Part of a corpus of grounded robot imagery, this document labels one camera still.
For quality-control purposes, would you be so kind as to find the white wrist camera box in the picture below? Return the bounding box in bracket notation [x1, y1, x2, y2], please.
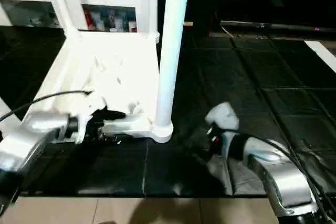
[205, 103, 239, 130]
[73, 97, 108, 143]

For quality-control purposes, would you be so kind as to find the white plastic table top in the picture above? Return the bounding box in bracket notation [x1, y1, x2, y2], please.
[21, 30, 174, 143]

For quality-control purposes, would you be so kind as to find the black work mat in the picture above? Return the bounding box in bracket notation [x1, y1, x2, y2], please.
[0, 25, 336, 198]

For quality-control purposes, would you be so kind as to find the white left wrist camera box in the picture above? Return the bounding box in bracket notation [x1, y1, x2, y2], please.
[73, 97, 108, 143]

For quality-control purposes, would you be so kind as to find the dark low furniture silver edge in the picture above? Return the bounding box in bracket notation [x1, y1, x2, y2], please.
[220, 20, 336, 37]

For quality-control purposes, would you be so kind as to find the crumpled black plastic sheet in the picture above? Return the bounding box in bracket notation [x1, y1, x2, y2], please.
[178, 30, 336, 198]

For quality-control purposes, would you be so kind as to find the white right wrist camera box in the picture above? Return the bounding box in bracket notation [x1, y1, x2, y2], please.
[205, 103, 239, 130]

